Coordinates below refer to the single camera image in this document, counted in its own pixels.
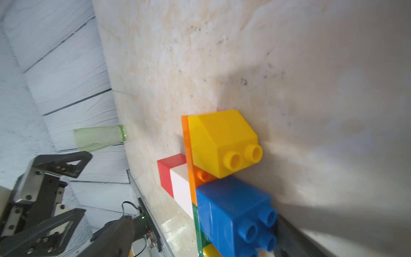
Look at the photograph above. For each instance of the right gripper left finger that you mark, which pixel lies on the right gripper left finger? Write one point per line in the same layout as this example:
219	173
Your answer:
116	241

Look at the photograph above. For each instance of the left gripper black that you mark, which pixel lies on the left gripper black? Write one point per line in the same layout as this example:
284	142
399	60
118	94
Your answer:
33	217

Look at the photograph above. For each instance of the white lego brick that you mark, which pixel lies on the white lego brick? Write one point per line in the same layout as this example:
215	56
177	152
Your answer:
181	188

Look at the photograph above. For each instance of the yellow sloped lego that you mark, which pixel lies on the yellow sloped lego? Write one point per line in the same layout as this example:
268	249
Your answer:
223	143
211	251

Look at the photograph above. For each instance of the green lego plate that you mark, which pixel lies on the green lego plate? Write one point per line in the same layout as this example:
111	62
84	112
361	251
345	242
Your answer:
202	240

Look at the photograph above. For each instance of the red lego brick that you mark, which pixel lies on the red lego brick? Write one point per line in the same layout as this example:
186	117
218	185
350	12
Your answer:
164	168

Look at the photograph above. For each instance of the green translucent cup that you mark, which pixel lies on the green translucent cup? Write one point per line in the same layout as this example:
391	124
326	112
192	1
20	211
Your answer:
96	138

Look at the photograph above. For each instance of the blue lego brick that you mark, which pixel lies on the blue lego brick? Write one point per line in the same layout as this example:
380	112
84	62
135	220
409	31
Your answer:
236	217

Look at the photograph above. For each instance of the orange lego plate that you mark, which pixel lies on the orange lego plate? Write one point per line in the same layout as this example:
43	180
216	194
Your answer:
197	176

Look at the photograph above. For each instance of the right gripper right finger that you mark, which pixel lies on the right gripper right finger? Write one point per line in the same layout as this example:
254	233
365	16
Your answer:
293	243

